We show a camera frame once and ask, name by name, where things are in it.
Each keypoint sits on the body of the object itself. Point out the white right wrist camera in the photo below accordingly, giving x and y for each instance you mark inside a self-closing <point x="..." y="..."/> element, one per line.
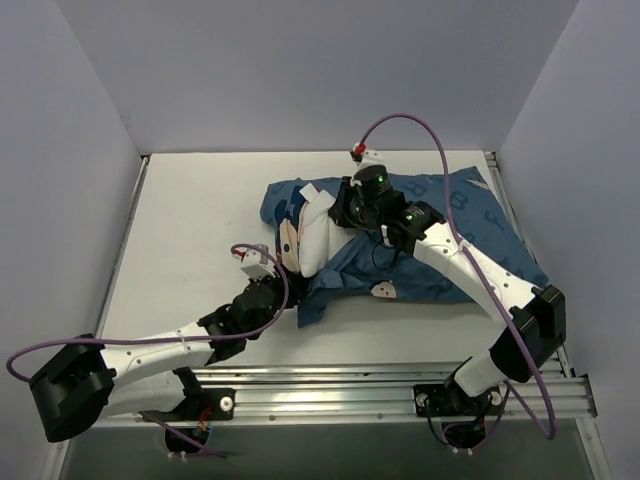
<point x="364" y="157"/>

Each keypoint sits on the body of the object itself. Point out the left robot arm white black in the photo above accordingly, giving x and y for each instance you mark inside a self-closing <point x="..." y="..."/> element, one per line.
<point x="86" y="381"/>

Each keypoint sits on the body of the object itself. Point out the white pillow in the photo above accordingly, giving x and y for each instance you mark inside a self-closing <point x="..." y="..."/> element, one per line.
<point x="319" y="238"/>

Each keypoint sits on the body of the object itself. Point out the blue cartoon print pillowcase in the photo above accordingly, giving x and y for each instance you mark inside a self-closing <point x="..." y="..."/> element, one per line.
<point x="364" y="267"/>

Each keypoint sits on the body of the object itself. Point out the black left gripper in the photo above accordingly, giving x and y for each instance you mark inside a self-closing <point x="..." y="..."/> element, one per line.
<point x="279" y="286"/>

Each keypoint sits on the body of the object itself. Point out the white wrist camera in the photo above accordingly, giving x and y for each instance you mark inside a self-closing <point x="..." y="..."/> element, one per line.
<point x="364" y="157"/>
<point x="254" y="263"/>

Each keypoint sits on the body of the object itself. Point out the aluminium left side rail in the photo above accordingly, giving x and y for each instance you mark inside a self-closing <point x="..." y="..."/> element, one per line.
<point x="136" y="193"/>

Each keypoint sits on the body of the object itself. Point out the aluminium front rail frame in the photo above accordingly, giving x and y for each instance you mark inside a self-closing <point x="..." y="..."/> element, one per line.
<point x="359" y="393"/>

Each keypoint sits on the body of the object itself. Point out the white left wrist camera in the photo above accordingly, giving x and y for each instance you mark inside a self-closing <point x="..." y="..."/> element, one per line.
<point x="254" y="263"/>

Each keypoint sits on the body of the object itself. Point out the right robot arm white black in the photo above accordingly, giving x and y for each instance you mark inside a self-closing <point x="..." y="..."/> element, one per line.
<point x="534" y="318"/>

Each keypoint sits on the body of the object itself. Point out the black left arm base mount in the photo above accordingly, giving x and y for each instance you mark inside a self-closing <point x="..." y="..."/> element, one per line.
<point x="212" y="404"/>

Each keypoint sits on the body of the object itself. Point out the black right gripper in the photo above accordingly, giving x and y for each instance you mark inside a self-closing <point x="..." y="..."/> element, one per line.
<point x="341" y="206"/>

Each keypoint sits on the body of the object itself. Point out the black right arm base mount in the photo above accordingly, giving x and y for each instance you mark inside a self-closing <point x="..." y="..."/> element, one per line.
<point x="440" y="400"/>

